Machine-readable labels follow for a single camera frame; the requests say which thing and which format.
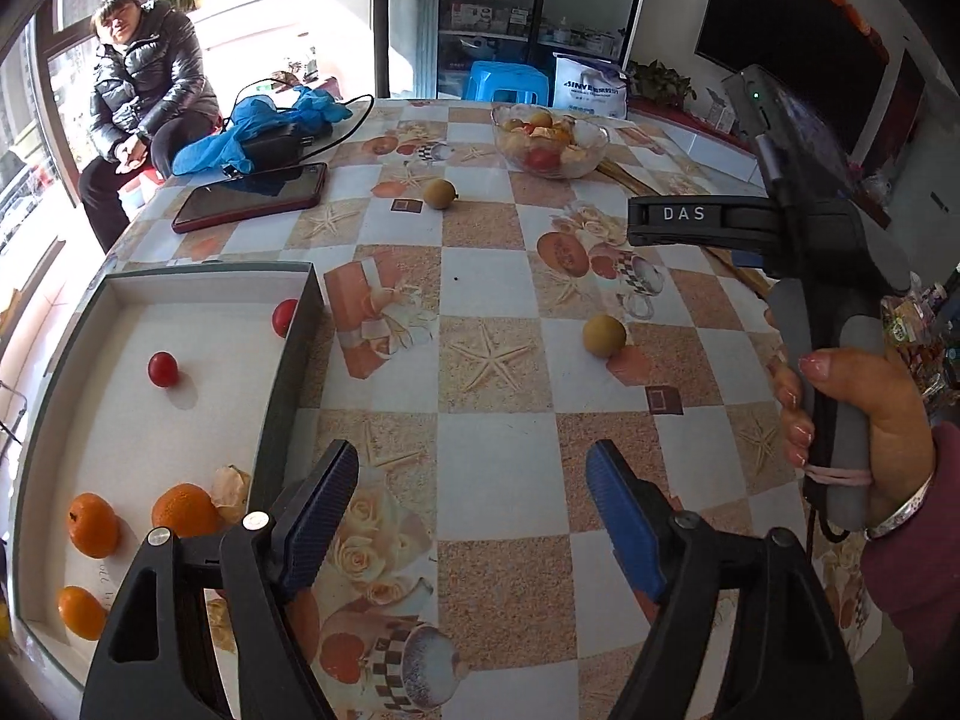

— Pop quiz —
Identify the tablet in red case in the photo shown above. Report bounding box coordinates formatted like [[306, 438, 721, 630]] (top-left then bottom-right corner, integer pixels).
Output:
[[172, 162, 329, 234]]

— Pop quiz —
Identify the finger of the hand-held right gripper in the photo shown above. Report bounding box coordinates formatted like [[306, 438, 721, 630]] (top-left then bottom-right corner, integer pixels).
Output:
[[628, 195, 777, 248]]

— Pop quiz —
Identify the peeled orange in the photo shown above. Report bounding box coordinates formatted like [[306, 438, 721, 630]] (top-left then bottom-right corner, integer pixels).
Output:
[[210, 465, 252, 526]]

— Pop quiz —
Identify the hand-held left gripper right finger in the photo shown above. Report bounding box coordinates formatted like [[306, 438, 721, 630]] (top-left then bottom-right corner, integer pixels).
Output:
[[585, 439, 856, 720]]

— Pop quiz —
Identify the medium orange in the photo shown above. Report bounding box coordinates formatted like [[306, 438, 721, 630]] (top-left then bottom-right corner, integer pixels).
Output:
[[67, 493, 121, 560]]

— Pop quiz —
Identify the red snack tray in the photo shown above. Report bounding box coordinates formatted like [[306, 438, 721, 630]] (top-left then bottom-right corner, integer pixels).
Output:
[[881, 277, 960, 421]]

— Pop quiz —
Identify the person's right forearm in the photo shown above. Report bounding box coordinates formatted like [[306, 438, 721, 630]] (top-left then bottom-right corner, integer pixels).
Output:
[[859, 420, 960, 683]]

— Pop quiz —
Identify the person's right hand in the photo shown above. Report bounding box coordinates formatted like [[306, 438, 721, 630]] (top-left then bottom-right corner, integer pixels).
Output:
[[763, 307, 938, 541]]

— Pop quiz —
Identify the silver bracelet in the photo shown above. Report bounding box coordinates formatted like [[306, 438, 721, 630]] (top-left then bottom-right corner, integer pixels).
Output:
[[862, 472, 938, 541]]

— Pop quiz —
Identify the white tray with dark rim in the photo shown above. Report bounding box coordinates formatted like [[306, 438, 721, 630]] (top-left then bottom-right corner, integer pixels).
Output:
[[11, 262, 322, 691]]

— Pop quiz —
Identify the long bamboo stick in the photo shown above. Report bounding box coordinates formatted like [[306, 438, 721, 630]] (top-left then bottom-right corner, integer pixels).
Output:
[[600, 161, 773, 297]]

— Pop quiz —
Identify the black pouch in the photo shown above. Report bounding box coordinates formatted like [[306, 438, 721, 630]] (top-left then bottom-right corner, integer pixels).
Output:
[[240, 124, 316, 166]]

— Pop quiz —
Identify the black cable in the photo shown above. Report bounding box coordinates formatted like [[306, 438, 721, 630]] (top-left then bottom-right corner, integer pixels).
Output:
[[229, 75, 376, 166]]

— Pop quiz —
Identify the blue plastic stool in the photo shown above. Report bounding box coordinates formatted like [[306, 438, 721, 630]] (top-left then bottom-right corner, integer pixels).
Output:
[[469, 60, 552, 104]]

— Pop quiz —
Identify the large orange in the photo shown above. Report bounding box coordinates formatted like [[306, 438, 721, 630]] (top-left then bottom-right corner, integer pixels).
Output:
[[151, 484, 222, 539]]

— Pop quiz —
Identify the glass fruit bowl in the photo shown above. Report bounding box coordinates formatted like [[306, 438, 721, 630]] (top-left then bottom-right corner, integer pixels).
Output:
[[491, 105, 610, 179]]

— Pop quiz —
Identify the small orange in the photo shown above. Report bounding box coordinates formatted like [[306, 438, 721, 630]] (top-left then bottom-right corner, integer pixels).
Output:
[[57, 585, 108, 642]]

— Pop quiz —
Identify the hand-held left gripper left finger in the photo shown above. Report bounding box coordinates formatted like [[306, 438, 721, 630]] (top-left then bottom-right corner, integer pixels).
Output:
[[79, 439, 359, 720]]

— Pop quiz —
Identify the white sack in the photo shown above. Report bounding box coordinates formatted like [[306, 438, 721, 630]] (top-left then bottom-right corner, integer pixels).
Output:
[[551, 51, 631, 119]]

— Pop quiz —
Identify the green potted plant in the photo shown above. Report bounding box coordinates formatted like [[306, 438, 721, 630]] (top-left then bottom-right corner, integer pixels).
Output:
[[628, 60, 698, 110]]

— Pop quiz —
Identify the black television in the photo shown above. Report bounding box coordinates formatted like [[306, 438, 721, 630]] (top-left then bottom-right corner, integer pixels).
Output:
[[694, 0, 890, 155]]

